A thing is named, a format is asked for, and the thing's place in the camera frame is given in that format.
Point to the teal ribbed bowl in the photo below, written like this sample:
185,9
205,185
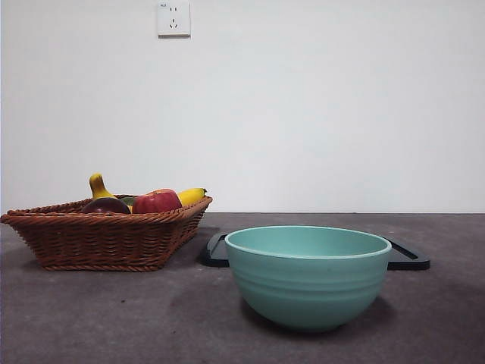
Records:
307,292

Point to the dark red plum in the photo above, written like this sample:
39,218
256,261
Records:
104,206

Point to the red apple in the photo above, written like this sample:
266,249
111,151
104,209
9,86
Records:
157,201

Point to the green fruit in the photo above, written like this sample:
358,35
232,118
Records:
128,200

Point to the yellow banana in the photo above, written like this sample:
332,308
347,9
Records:
99,187

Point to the brown wicker basket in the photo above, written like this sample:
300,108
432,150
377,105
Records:
98,242

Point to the black rectangular tray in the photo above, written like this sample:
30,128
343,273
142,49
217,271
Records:
409,261

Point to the white wall socket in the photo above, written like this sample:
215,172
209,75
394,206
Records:
174,19

